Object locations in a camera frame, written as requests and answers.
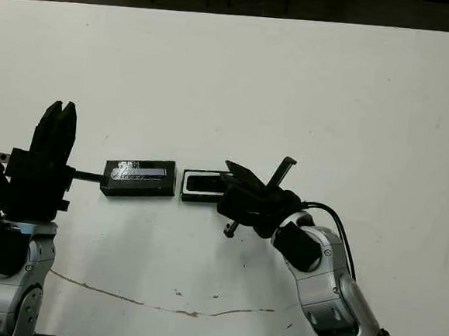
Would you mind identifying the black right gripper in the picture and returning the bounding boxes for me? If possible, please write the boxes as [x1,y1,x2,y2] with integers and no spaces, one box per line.
[214,151,298,244]

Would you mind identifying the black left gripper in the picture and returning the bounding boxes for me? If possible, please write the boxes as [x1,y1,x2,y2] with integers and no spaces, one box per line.
[0,95,111,227]

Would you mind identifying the slim black camera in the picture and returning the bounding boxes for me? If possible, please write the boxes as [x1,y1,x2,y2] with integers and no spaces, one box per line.
[186,175,227,196]

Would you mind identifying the black box lid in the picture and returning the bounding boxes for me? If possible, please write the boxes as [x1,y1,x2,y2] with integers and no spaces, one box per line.
[98,154,178,203]

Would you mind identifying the black box base white insert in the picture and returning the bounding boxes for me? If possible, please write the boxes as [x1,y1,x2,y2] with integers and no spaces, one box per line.
[180,167,229,206]

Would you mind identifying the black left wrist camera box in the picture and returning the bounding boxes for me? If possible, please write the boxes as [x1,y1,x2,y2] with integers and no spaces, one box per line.
[6,146,56,181]

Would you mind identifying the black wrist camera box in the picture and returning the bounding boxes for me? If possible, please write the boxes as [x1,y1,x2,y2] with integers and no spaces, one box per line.
[6,146,56,181]
[256,185,306,237]

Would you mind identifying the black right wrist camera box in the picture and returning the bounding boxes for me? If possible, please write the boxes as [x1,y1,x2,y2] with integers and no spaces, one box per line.
[256,185,306,237]

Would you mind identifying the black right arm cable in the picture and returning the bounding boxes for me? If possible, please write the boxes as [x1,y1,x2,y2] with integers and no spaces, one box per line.
[295,199,363,282]

